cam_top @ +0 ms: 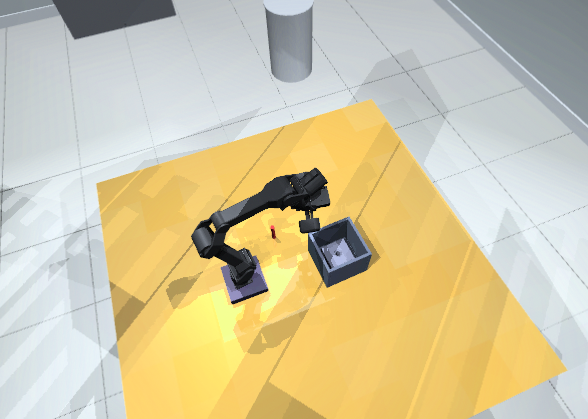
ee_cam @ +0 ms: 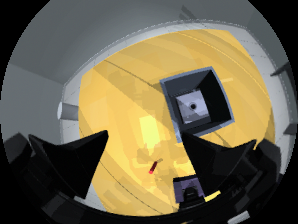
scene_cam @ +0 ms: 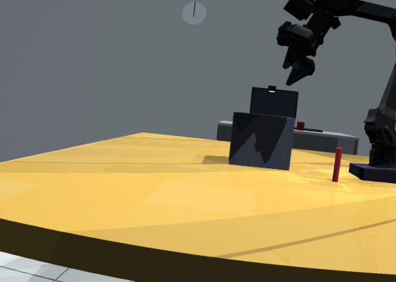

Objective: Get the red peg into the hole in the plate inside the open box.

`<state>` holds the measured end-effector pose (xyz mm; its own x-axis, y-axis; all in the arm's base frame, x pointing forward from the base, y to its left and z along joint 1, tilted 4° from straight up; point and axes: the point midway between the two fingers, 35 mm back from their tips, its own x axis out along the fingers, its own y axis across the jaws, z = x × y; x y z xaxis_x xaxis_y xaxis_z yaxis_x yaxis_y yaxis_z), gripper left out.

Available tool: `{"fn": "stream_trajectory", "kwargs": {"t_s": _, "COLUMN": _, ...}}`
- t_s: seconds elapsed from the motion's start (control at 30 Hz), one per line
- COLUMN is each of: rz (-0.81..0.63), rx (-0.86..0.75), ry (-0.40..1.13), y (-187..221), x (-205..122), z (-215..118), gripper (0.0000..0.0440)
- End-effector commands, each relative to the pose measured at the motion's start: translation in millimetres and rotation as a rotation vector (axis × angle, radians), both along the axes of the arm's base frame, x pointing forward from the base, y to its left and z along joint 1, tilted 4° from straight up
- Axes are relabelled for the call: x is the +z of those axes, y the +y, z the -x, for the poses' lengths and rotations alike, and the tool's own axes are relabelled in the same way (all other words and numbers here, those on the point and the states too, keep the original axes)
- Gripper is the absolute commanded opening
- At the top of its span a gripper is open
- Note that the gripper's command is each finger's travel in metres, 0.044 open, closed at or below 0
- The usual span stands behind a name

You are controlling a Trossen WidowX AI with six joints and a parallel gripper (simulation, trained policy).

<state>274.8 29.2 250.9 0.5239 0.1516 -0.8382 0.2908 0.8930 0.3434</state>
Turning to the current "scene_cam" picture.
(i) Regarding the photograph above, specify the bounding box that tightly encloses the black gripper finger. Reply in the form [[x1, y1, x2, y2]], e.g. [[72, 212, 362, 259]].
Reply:
[[282, 34, 309, 69], [286, 63, 310, 86]]

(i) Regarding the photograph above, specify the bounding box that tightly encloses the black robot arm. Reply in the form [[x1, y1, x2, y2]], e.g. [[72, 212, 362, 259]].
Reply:
[[276, 0, 396, 168]]

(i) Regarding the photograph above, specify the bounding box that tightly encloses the red peg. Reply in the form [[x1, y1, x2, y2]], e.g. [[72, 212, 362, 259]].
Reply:
[[332, 147, 342, 182]]

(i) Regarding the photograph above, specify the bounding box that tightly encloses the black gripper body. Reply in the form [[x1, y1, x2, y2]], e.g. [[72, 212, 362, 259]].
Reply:
[[287, 23, 325, 75]]

